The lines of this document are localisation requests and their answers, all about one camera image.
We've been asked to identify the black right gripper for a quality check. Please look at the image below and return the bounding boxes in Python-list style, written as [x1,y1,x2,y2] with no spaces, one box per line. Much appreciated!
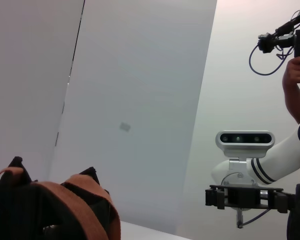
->
[204,184,297,214]

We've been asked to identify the black food bag orange straps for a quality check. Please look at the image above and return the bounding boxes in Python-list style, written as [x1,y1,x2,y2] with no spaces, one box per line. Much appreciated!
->
[0,156,122,240]

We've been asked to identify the person forearm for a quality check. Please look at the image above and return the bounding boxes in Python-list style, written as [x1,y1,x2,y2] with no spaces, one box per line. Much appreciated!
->
[281,82,300,125]

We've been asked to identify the person hand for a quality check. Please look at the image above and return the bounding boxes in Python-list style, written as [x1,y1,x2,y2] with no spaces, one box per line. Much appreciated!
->
[281,56,300,86]

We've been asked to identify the right gripper connector cable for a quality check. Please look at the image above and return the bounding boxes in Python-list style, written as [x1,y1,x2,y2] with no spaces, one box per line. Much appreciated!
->
[236,207,272,229]

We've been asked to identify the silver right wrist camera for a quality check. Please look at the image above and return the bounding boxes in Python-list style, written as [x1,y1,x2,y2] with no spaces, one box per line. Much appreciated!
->
[215,130,276,186]

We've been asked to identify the blue teleoperation cable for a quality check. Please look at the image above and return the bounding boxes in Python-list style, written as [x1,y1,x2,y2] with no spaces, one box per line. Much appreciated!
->
[248,42,295,76]

